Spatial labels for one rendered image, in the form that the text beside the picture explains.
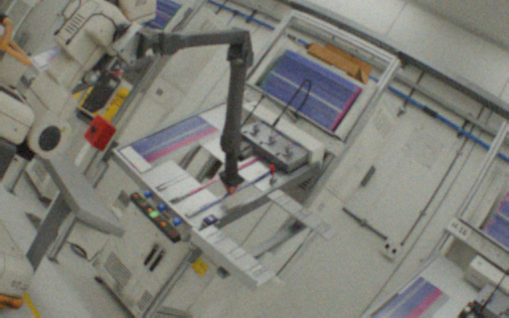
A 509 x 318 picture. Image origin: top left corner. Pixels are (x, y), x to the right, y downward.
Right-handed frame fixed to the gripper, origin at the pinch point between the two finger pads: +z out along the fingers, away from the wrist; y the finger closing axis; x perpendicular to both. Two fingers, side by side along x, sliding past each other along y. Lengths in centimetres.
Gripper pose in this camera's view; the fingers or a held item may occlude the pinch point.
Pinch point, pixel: (231, 192)
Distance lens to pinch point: 244.7
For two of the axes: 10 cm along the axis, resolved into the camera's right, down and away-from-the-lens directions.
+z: -0.3, 8.0, 5.9
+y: -6.7, -4.6, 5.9
